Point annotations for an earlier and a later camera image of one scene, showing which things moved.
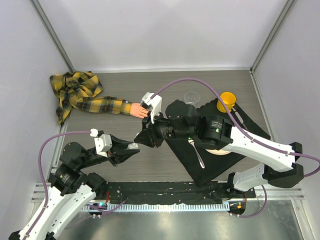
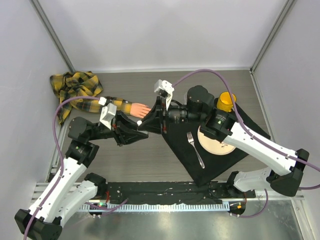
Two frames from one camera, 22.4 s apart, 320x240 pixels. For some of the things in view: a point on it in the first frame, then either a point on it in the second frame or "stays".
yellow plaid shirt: [80, 89] stays
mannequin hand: [137, 110] stays
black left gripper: [115, 153] -> [119, 131]
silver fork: [201, 161] stays
